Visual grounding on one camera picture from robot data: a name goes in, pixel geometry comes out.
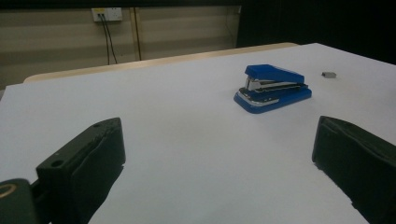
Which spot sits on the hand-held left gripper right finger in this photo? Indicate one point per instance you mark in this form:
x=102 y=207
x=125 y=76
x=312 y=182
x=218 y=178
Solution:
x=358 y=155

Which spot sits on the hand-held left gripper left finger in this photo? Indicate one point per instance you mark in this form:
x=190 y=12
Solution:
x=84 y=165

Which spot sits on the silver staple strip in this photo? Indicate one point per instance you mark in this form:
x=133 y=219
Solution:
x=329 y=74

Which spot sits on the blue stapler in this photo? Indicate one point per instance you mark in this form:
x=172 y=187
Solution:
x=274 y=90

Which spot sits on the dark curtain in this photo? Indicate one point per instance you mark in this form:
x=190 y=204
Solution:
x=317 y=21

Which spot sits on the white wall socket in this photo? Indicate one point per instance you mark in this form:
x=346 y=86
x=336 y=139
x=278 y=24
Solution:
x=107 y=14

